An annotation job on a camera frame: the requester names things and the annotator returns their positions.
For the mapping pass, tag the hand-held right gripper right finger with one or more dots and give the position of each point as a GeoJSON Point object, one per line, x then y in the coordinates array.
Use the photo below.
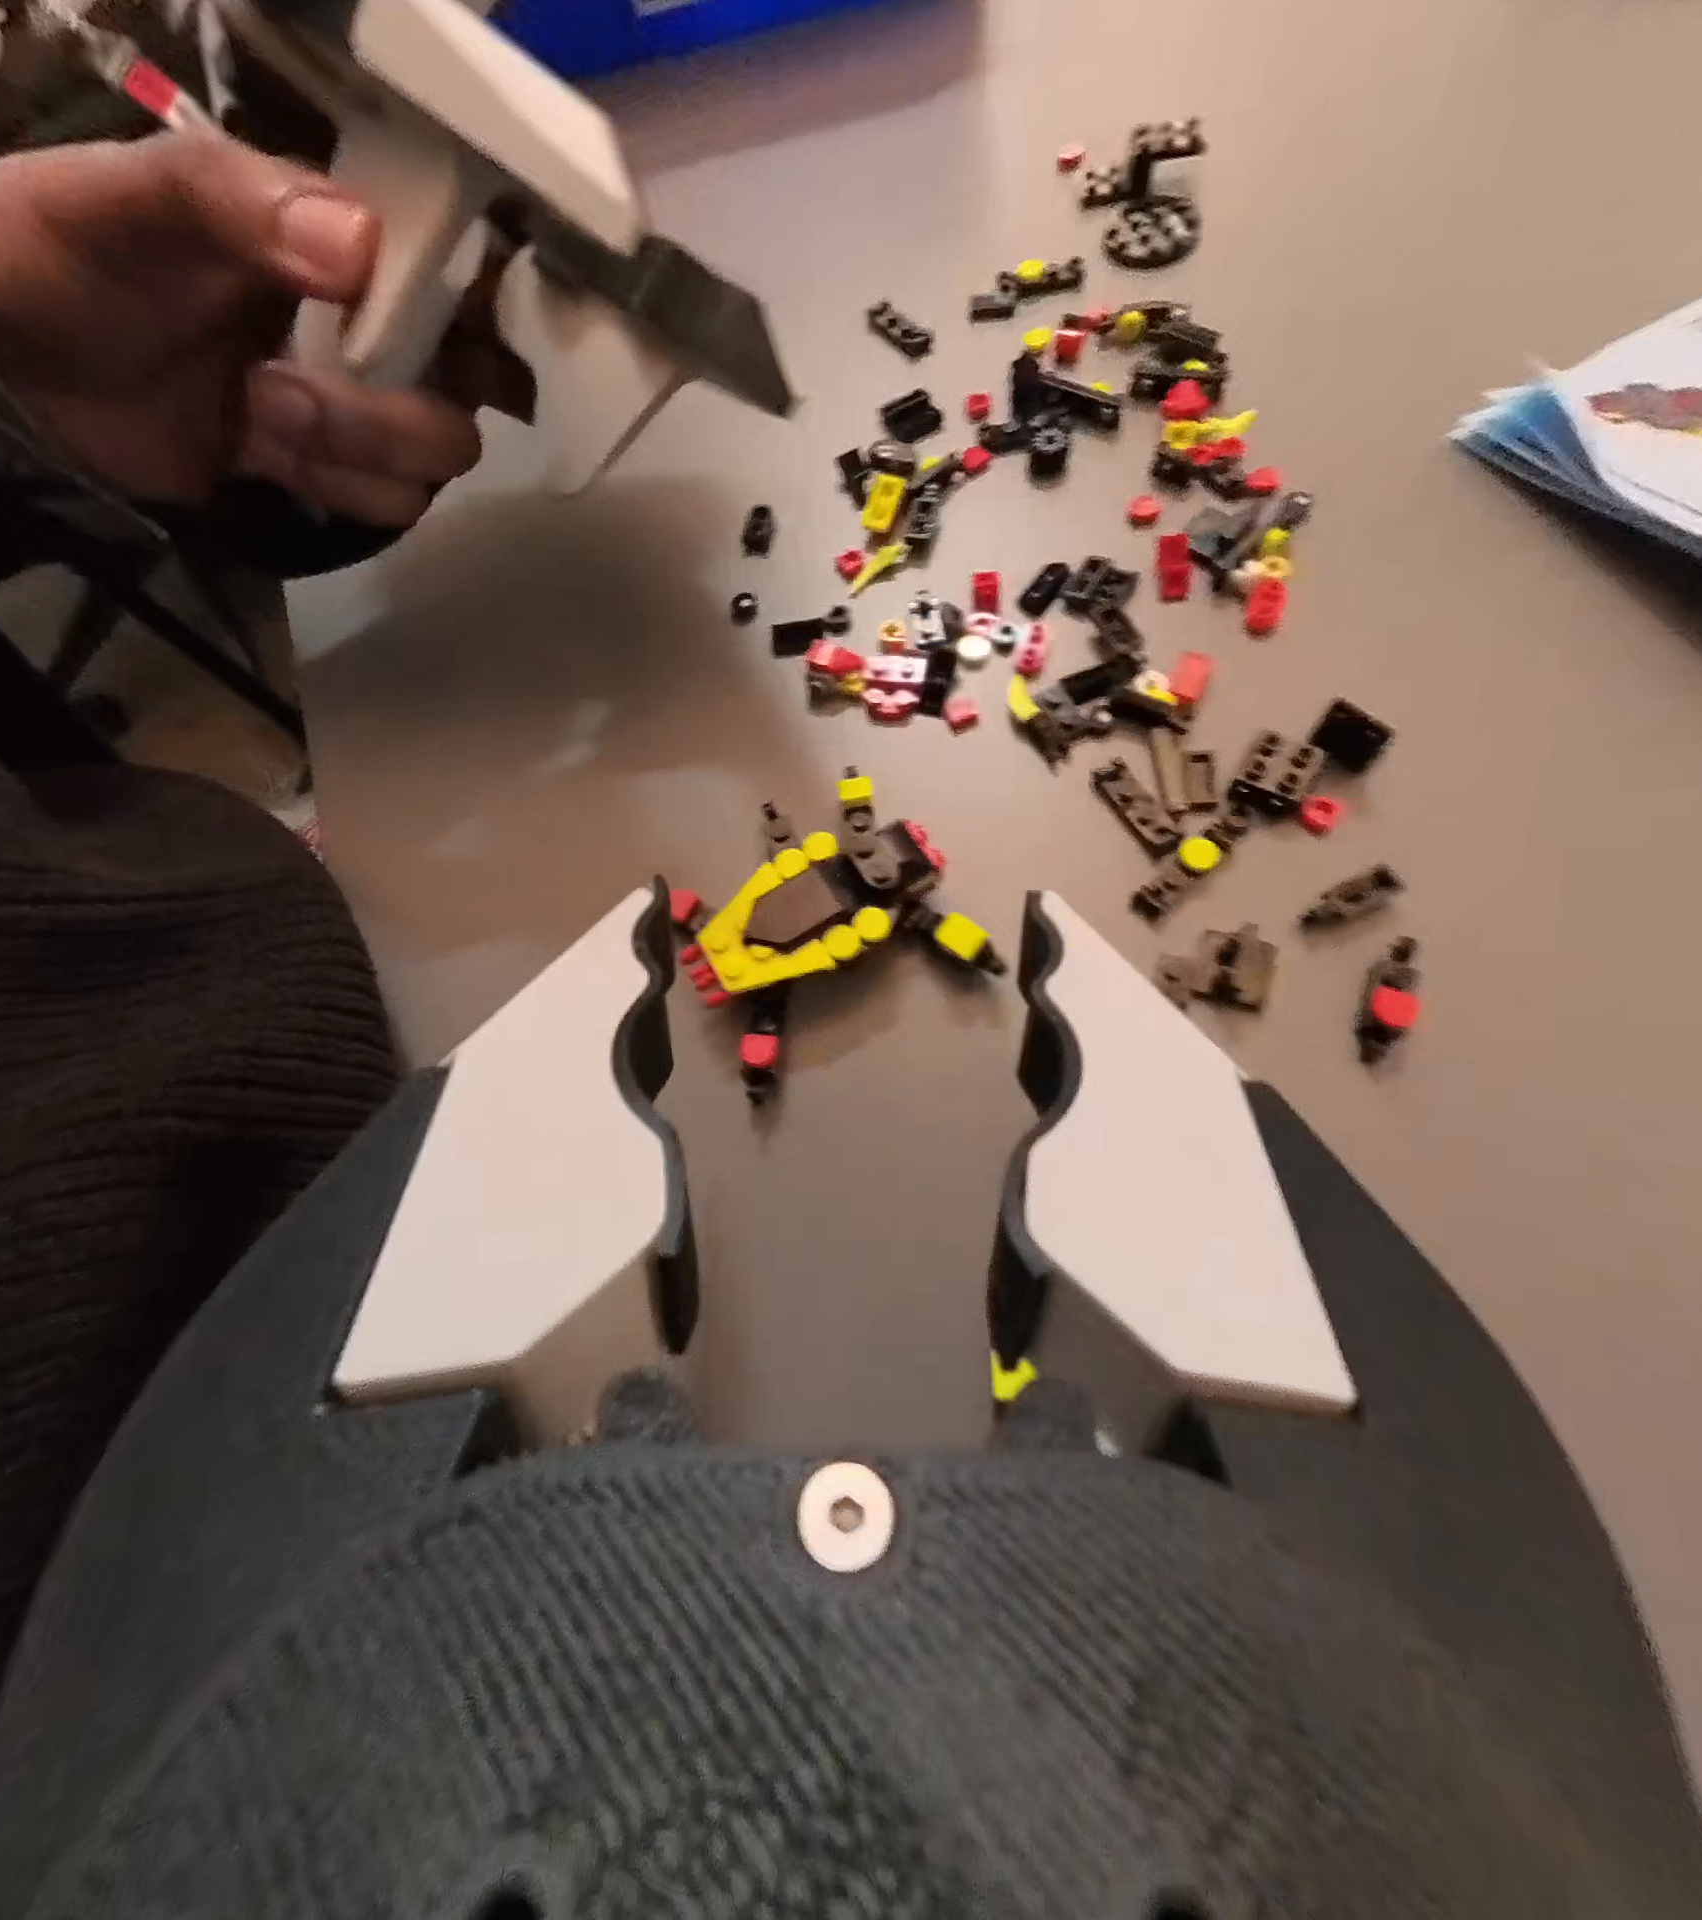
{"type": "Point", "coordinates": [1180, 1244]}

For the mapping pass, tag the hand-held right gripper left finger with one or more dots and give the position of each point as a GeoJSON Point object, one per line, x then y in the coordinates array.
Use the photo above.
{"type": "Point", "coordinates": [520, 1184]}

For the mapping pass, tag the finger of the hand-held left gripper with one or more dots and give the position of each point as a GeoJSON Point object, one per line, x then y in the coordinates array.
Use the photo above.
{"type": "Point", "coordinates": [597, 405]}
{"type": "Point", "coordinates": [520, 121]}

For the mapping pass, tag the black yellow red lego model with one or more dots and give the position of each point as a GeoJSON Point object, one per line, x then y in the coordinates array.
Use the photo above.
{"type": "Point", "coordinates": [791, 938]}

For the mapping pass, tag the pile of lego pieces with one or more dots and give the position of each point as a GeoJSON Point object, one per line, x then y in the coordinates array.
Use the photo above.
{"type": "Point", "coordinates": [1189, 402]}

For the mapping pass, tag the lego instruction booklet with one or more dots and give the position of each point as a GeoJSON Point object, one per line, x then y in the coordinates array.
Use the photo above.
{"type": "Point", "coordinates": [1691, 450]}

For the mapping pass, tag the person's left hand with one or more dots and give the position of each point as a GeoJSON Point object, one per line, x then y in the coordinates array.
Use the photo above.
{"type": "Point", "coordinates": [116, 285]}

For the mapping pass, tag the blue plastic bin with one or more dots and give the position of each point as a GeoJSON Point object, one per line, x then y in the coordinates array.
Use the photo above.
{"type": "Point", "coordinates": [731, 30]}

